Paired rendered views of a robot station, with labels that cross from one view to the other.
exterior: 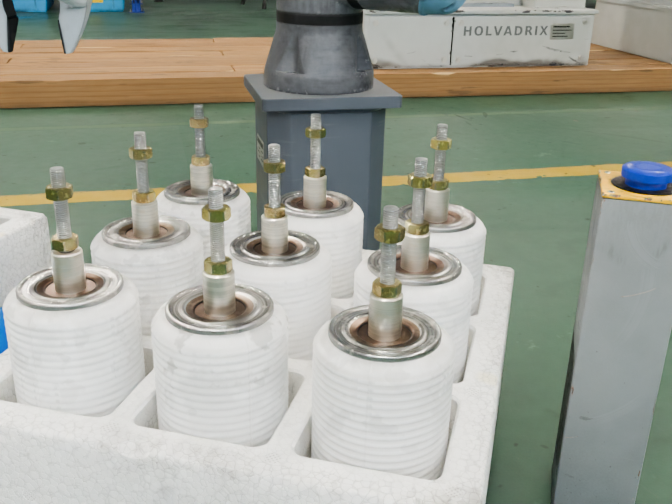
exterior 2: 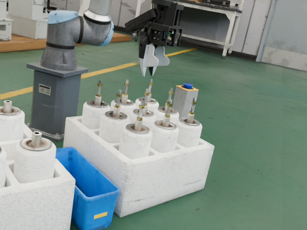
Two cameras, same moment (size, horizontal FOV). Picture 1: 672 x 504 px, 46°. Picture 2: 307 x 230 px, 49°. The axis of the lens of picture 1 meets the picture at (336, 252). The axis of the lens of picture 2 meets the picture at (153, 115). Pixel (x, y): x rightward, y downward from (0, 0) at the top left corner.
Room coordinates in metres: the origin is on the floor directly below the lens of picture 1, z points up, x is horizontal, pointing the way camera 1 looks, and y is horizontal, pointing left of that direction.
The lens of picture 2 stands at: (-0.02, 1.00, 0.62)
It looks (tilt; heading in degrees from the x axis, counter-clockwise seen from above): 18 degrees down; 302
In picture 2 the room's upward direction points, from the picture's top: 11 degrees clockwise
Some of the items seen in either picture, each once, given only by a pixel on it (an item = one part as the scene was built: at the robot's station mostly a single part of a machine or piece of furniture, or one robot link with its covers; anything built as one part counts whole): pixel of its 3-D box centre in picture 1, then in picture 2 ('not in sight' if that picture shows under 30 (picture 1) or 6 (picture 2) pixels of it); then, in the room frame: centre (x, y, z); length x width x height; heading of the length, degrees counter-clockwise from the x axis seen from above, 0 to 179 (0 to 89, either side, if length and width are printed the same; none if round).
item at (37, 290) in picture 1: (70, 287); (137, 128); (0.52, 0.19, 0.25); 0.08 x 0.08 x 0.01
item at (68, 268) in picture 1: (68, 271); (138, 125); (0.52, 0.19, 0.26); 0.02 x 0.02 x 0.03
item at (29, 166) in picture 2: not in sight; (33, 176); (0.60, 0.51, 0.16); 0.10 x 0.10 x 0.18
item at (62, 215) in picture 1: (62, 219); (140, 112); (0.52, 0.19, 0.30); 0.01 x 0.01 x 0.08
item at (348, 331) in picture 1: (384, 332); (189, 121); (0.46, -0.03, 0.25); 0.08 x 0.08 x 0.01
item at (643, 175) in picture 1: (646, 178); (187, 86); (0.61, -0.25, 0.32); 0.04 x 0.04 x 0.02
